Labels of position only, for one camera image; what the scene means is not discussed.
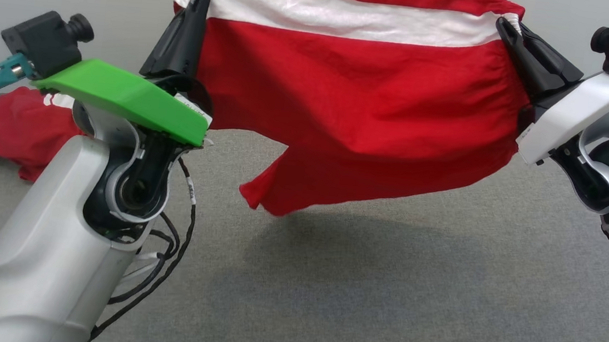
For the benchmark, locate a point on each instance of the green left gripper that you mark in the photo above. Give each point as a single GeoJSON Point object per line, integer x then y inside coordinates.
{"type": "Point", "coordinates": [121, 97]}

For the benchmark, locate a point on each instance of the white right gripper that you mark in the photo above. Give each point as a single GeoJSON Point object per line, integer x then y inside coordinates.
{"type": "Point", "coordinates": [572, 113]}

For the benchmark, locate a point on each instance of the red shorts with white band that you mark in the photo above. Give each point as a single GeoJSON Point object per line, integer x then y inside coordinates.
{"type": "Point", "coordinates": [354, 114]}

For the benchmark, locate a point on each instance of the red shirt with white sleeves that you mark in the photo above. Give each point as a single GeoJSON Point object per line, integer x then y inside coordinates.
{"type": "Point", "coordinates": [1, 130]}

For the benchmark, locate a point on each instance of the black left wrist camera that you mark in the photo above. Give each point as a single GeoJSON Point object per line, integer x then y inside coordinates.
{"type": "Point", "coordinates": [43, 42]}

